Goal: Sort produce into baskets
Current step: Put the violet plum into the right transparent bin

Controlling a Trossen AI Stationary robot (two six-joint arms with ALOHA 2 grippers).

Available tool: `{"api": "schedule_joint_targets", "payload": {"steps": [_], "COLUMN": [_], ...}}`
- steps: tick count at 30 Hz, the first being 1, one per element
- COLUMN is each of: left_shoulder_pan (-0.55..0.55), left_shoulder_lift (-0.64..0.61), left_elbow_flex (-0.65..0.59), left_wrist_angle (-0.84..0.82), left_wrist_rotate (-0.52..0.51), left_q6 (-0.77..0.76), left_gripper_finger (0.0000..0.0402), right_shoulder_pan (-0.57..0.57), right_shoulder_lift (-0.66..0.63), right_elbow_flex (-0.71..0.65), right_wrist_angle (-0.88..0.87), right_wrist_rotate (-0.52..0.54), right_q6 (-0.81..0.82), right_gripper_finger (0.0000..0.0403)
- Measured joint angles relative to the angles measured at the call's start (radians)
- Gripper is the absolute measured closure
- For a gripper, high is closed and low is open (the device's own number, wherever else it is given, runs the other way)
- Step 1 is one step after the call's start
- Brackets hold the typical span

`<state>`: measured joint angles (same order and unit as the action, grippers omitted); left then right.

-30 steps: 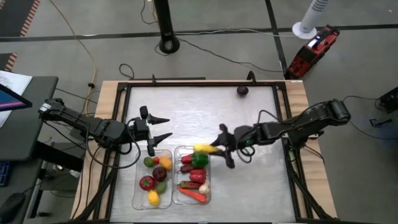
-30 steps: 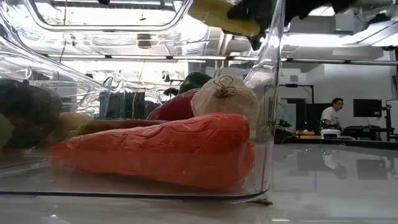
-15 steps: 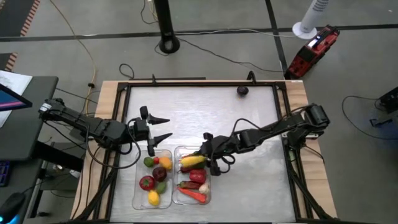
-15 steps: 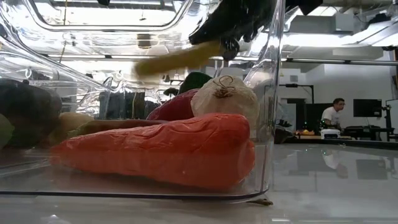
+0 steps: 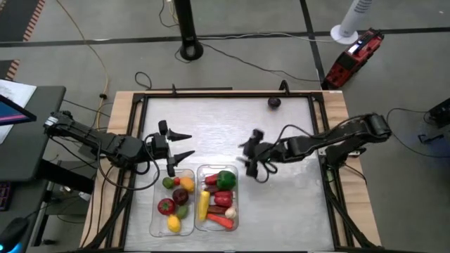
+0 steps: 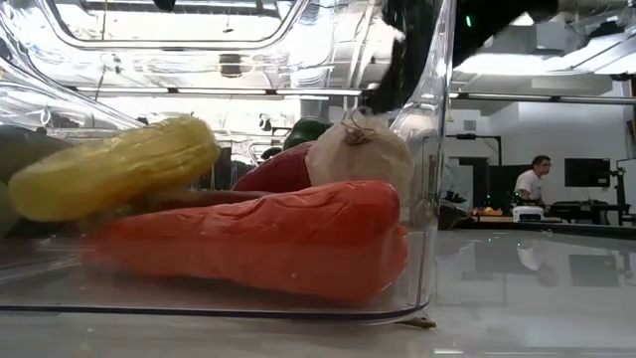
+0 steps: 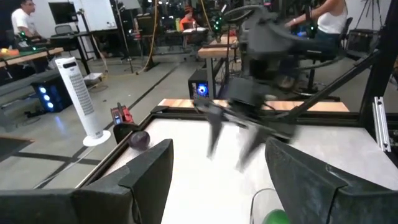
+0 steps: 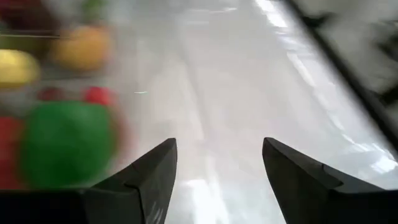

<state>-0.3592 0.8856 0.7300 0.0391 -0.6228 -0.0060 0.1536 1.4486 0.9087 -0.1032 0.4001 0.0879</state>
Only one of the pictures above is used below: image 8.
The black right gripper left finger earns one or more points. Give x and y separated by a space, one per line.
146 186

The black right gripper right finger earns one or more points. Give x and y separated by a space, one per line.
304 193

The bright green round fruit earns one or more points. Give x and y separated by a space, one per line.
66 143

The small green produce item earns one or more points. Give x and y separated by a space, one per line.
93 7

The small red fruit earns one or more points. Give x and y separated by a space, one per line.
51 94
99 96

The red round fruit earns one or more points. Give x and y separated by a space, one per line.
9 149

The orange round fruit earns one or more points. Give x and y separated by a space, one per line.
82 48

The yellow lemon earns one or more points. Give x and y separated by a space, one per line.
15 68

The dark red fruit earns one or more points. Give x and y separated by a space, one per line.
25 15

